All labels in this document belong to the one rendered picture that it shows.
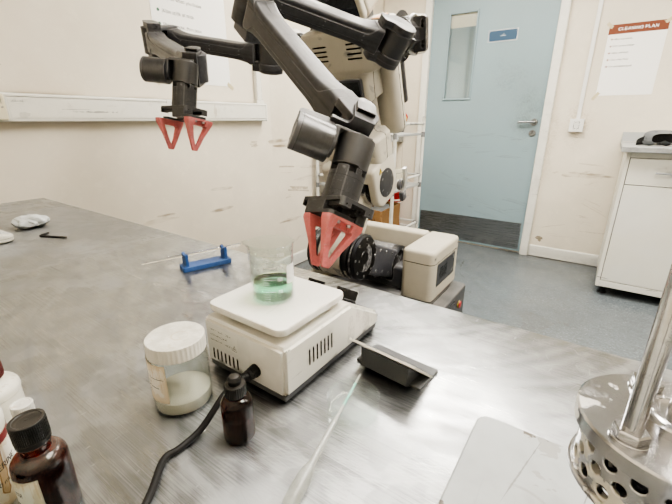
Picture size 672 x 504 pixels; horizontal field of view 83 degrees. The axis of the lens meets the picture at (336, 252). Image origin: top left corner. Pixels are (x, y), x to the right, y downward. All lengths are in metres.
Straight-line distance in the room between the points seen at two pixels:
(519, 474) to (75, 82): 1.89
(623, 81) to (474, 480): 3.07
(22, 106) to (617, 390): 1.81
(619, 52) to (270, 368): 3.12
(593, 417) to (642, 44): 3.17
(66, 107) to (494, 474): 1.79
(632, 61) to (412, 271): 2.27
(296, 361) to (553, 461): 0.25
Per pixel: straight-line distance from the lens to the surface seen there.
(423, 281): 1.47
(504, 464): 0.40
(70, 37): 1.97
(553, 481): 0.40
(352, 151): 0.57
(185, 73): 1.05
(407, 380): 0.46
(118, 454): 0.44
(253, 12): 0.86
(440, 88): 3.51
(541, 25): 3.38
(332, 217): 0.53
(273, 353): 0.41
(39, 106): 1.84
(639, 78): 3.30
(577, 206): 3.35
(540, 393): 0.51
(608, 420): 0.20
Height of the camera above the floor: 1.04
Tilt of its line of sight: 19 degrees down
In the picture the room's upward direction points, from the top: straight up
